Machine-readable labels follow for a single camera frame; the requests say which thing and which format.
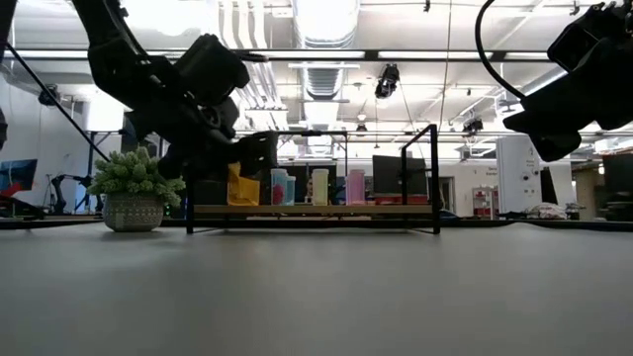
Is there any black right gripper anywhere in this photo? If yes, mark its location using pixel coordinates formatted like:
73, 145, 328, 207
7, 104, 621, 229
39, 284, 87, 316
502, 44, 633, 162

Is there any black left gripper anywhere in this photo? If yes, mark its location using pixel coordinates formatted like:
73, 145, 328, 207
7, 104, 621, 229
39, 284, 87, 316
126, 93, 279, 180

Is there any large orange pill bottle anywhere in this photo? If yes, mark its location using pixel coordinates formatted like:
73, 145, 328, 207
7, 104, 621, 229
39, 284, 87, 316
226, 161, 261, 207

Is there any blue bottle with pink pills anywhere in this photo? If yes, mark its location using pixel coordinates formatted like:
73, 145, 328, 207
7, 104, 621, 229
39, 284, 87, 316
270, 168, 289, 207

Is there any yellow pill bottle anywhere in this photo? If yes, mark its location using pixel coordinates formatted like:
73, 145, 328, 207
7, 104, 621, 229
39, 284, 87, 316
311, 168, 330, 207

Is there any pink pill bottle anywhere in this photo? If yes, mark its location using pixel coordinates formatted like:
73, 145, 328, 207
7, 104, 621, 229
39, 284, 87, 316
345, 169, 367, 207

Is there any white column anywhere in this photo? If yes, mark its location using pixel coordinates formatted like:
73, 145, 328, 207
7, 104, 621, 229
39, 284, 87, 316
496, 135, 543, 215

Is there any potted green plant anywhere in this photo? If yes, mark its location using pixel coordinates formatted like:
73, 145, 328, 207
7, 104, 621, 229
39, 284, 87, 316
86, 146, 187, 232

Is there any red storage rack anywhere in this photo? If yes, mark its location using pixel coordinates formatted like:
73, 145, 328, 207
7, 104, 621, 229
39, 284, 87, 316
472, 186, 496, 219

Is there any black background monitor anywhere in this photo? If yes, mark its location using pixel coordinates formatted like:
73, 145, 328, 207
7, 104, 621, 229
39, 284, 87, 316
371, 154, 427, 197

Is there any black rig crossbeam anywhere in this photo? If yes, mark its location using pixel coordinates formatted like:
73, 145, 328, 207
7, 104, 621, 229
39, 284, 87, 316
0, 47, 555, 64

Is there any thin black diagonal strut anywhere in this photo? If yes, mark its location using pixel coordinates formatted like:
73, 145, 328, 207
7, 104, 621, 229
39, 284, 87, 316
3, 43, 111, 162

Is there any blue monitor screen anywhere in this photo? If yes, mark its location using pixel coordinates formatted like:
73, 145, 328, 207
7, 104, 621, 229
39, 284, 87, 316
0, 157, 39, 198

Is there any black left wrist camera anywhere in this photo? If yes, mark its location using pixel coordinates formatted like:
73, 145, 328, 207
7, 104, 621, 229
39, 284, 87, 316
175, 33, 252, 106

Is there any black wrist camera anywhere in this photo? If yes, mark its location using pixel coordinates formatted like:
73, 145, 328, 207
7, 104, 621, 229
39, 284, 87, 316
175, 33, 252, 106
547, 2, 619, 73

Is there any black table frame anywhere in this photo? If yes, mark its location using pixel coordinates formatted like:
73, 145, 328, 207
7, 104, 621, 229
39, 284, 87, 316
0, 217, 633, 232

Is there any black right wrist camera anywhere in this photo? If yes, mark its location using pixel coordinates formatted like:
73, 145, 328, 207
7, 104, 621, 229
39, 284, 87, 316
547, 2, 619, 73

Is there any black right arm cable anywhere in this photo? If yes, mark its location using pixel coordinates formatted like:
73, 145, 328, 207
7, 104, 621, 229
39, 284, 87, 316
475, 0, 526, 100

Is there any silver ventilation duct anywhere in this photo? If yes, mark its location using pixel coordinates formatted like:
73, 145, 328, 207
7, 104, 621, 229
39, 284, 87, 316
291, 0, 361, 125

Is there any thin hanging cable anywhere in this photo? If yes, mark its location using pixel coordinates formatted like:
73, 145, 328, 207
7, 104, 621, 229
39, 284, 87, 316
437, 0, 454, 134

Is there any wooden shelf with black frame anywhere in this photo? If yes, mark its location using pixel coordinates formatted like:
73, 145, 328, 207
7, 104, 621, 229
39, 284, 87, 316
185, 123, 442, 235

